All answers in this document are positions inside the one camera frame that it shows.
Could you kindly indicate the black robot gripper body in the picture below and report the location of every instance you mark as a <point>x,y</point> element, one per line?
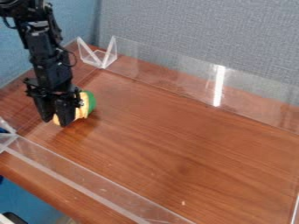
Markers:
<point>31,17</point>

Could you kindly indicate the clear acrylic front wall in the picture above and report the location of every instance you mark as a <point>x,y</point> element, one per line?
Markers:
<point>113,195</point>

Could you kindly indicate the yellow green toy corn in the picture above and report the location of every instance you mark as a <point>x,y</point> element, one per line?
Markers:
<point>87,104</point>

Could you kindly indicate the clear acrylic corner bracket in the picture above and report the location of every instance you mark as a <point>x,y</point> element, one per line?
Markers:
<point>98,58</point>

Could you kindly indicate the clear acrylic back wall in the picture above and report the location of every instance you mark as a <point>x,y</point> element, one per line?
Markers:
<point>249,95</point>

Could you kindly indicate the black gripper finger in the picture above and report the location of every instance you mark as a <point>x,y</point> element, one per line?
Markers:
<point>43,108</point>
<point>66,110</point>

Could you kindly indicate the clear acrylic left bracket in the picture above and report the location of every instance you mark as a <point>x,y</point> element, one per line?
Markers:
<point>7,134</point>

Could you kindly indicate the clear acrylic wall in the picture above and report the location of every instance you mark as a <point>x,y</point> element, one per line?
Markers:
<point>113,195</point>
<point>249,95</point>

